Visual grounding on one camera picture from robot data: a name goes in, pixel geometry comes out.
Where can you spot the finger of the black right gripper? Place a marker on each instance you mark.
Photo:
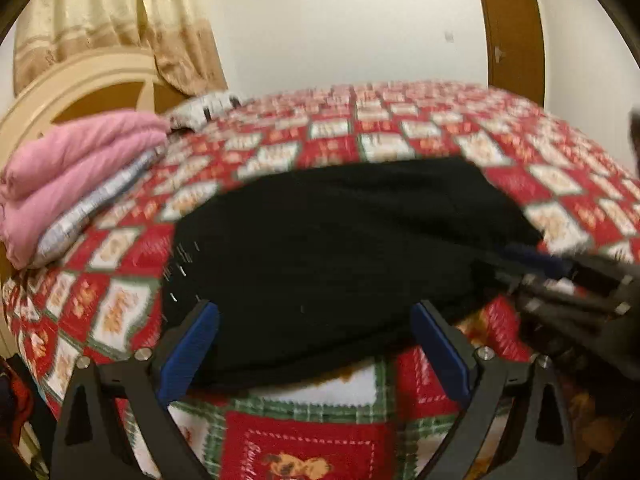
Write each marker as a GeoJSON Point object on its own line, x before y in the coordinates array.
{"type": "Point", "coordinates": [551, 266]}

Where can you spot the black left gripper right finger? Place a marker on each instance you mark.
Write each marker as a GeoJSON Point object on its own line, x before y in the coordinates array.
{"type": "Point", "coordinates": [536, 442]}

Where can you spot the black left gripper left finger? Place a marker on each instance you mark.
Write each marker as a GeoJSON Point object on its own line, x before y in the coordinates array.
{"type": "Point", "coordinates": [90, 440]}

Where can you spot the black pants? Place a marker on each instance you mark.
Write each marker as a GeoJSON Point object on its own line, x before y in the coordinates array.
{"type": "Point", "coordinates": [314, 270]}

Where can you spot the red patchwork bear bedspread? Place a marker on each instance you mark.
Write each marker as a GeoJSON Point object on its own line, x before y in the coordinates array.
{"type": "Point", "coordinates": [382, 419]}

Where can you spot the red and dark clothes pile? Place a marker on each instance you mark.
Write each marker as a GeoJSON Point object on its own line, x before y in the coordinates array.
{"type": "Point", "coordinates": [16, 407]}

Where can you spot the grey floral pillow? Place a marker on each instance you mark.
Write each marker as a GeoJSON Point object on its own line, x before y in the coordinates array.
{"type": "Point", "coordinates": [66, 229]}

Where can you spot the pink folded blanket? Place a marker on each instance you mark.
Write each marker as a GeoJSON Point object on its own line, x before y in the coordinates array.
{"type": "Point", "coordinates": [45, 177]}

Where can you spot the brown wooden door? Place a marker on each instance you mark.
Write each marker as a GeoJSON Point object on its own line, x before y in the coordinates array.
{"type": "Point", "coordinates": [515, 27]}

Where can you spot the white patterned far pillow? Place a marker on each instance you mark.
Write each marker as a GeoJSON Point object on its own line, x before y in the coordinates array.
{"type": "Point", "coordinates": [197, 112]}

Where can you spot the cream wooden headboard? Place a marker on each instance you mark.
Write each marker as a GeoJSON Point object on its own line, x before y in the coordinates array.
{"type": "Point", "coordinates": [88, 83]}

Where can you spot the beige patterned curtain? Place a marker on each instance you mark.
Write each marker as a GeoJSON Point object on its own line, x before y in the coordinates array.
{"type": "Point", "coordinates": [177, 32]}

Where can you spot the silver door handle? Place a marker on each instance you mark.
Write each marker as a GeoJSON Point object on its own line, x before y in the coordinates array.
{"type": "Point", "coordinates": [500, 55]}

